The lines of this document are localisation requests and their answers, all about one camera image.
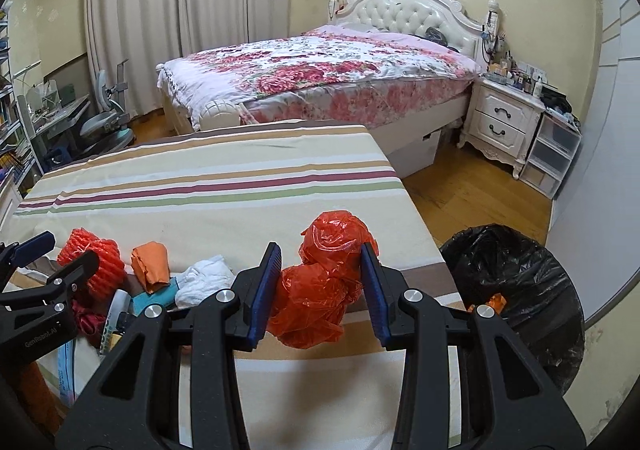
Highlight dark red cloth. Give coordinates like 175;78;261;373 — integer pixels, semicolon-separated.
72;297;108;348

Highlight pink floral blanket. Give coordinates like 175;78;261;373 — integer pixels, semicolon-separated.
156;28;482;131

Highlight white cardboard box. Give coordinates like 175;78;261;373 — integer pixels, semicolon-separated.
387;127;443;178

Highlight bookshelf with books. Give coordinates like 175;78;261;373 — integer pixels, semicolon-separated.
0;0;36;191

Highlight white printed can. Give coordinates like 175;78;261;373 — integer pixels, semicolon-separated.
100;290;133;356

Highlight beige curtains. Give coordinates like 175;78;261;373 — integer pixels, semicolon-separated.
82;0;291;116

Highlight white bed frame with headboard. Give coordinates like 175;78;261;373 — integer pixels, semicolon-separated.
160;0;483;166

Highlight white tissue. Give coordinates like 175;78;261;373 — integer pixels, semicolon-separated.
175;255;236;309

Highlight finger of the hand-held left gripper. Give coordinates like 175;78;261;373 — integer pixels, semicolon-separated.
0;231;56;281
0;250;101;318

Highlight white nightstand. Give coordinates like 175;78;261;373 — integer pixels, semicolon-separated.
457;75;546;179

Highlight striped bed sheet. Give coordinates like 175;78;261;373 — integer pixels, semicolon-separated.
0;123;463;450

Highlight white wardrobe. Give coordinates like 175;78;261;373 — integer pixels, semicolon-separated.
547;0;640;326

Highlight grey folded exercise machine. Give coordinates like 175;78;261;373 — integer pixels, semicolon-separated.
80;63;137;147

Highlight red plastic bag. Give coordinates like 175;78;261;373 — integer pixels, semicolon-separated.
267;211;380;350

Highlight grey desk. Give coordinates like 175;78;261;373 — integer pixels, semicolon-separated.
17;80;91;171

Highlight orange foam fruit net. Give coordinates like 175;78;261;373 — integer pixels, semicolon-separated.
56;228;126;301

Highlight orange crumpled paper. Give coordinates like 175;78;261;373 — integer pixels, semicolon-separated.
131;241;172;292

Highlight teal packet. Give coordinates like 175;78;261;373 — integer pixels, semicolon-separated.
131;280;178;311

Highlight blue plastic stool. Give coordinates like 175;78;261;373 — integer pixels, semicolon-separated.
47;143;81;166

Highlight cluster of small bottles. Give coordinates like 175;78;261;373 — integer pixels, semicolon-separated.
482;48;548;98

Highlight clear plastic drawer unit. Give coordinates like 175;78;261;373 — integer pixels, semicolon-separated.
519;109;582;200

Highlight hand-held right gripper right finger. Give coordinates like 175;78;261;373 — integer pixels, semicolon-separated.
360;241;581;450

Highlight dark clothes pile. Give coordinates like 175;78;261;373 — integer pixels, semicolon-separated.
542;85;576;123

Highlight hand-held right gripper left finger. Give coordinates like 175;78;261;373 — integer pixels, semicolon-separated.
55;243;283;450

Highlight trash bin with black bag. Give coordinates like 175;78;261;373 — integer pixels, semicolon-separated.
439;224;586;396

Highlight orange wrapper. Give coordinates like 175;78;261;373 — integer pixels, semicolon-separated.
467;293;507;315

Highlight light blue face mask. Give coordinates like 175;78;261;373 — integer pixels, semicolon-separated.
56;342;83;403

